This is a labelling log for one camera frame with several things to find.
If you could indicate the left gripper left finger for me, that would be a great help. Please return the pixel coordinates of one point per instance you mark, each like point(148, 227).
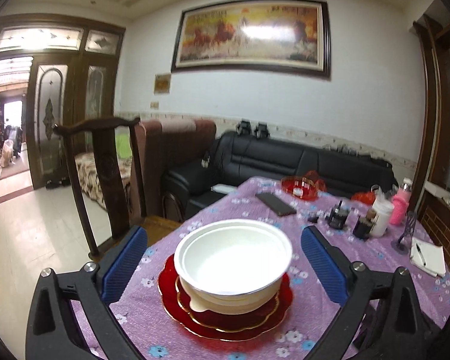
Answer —
point(104, 285)

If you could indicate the black gripper on sofa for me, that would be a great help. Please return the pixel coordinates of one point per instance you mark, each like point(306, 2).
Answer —
point(261, 131)
point(243, 128)

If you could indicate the framed horse painting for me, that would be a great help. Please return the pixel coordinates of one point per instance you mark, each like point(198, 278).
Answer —
point(289, 36)

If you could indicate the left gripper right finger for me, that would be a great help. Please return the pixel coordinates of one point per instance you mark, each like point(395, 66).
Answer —
point(350, 285)

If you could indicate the black device with cable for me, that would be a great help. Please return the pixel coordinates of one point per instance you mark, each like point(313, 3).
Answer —
point(338, 215)

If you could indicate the small framed certificate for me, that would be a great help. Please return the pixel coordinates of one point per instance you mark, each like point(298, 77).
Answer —
point(162, 84)

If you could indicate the black pen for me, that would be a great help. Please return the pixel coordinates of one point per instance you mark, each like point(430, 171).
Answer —
point(419, 251)

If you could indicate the purple phone stand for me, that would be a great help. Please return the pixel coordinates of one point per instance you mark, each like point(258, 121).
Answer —
point(410, 225)

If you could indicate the purple floral tablecloth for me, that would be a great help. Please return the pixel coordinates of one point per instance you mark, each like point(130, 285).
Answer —
point(153, 332)

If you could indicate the dark wooden chair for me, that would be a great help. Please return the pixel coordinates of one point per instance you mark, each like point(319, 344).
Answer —
point(106, 159)

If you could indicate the black leather sofa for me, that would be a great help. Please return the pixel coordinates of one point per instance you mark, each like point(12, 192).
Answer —
point(233, 158)

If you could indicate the floral patterned bed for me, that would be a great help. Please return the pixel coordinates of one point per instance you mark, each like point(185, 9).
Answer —
point(89, 180)

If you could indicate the cream plastic bowl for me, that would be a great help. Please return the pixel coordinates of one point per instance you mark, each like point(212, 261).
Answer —
point(229, 305)

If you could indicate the white foam bowl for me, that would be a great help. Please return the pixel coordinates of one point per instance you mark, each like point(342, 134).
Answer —
point(233, 257)

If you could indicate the black gripper on sofa right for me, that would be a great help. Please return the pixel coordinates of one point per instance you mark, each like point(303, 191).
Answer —
point(261, 131)

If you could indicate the white notebook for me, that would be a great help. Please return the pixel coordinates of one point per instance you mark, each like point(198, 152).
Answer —
point(434, 256)

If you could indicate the red plastic bag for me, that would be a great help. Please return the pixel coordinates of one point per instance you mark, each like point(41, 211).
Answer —
point(367, 198)

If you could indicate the black cylindrical container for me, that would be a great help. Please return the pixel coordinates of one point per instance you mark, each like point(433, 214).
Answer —
point(364, 225)

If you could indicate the white plastic jar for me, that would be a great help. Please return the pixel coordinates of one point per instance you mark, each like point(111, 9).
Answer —
point(383, 208)

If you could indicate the pink water bottle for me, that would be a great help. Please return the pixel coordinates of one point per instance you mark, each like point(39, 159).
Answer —
point(400, 202)

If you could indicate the wooden glass door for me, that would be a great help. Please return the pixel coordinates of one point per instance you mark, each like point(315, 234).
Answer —
point(70, 65)

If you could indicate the small red plate far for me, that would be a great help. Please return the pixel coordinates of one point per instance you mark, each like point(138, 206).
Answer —
point(302, 187)

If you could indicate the black power adapter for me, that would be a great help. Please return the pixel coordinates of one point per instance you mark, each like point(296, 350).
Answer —
point(313, 218)

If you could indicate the black gripper on sofa left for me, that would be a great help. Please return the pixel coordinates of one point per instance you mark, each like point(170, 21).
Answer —
point(243, 128)

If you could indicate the large red scalloped plate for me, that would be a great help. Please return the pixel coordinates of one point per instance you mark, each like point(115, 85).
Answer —
point(166, 288)

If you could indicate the black smartphone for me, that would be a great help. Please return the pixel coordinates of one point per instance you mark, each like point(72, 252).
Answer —
point(275, 204)

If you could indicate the white paper on sofa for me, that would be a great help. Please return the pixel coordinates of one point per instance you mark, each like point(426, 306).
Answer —
point(223, 189)

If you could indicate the brown armchair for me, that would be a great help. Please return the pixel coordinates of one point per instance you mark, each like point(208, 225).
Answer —
point(164, 145)

